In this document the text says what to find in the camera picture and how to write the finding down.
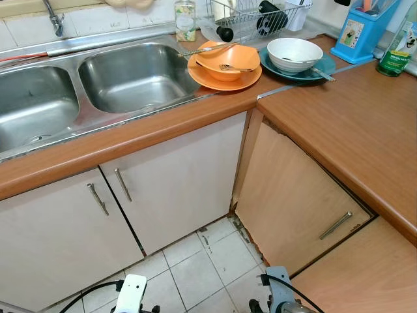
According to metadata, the orange bowl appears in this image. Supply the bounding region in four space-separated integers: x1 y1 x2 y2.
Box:
195 41 260 82

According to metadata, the silver table knife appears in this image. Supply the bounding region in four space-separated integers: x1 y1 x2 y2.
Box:
310 65 337 83

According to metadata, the teal plate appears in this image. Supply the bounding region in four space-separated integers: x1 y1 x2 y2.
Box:
259 47 338 83

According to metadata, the wooden cabinet panel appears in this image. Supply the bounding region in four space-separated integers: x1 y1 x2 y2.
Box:
290 217 417 313

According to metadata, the blue utensil holder box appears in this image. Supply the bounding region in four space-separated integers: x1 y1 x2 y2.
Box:
330 0 400 65

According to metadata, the wooden cabinet door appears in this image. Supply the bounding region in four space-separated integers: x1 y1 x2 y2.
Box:
233 121 377 276

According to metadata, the white bowl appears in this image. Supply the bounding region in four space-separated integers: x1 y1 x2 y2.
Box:
267 37 324 73

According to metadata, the white plastic cutlery cup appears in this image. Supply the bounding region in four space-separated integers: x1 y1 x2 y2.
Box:
285 0 311 32

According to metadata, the black bottle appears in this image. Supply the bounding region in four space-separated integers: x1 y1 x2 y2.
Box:
255 0 289 37

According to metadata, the silver fork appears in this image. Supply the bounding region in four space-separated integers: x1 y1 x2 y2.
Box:
218 63 256 73

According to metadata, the white cabinet door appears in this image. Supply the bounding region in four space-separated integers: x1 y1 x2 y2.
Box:
99 111 250 256
0 167 145 312

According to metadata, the cream mug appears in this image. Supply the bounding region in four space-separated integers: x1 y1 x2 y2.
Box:
211 0 237 20

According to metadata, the clear pump soap dispenser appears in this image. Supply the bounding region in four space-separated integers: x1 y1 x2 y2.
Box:
174 0 197 42

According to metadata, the stainless steel double sink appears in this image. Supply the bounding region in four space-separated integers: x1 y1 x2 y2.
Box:
0 36 261 162

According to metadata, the beige cutting board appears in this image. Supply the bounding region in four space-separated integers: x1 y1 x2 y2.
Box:
104 0 155 9

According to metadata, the chrome sink faucet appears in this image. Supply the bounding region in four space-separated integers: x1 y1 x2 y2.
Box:
41 0 66 38

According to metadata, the silver cabinet door handle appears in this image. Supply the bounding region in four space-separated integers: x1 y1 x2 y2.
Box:
114 168 133 203
87 183 110 216
318 211 353 241

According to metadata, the long-handled silver spoon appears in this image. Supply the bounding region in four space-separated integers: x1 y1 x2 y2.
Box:
280 57 319 66

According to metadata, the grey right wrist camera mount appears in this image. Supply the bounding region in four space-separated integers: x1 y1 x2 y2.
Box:
264 265 295 313

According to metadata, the wire dish rack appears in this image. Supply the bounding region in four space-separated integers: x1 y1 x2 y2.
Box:
206 0 313 44

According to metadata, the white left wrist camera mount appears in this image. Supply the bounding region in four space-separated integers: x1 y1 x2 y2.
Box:
113 274 148 313

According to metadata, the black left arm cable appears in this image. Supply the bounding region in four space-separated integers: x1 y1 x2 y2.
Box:
57 280 122 313

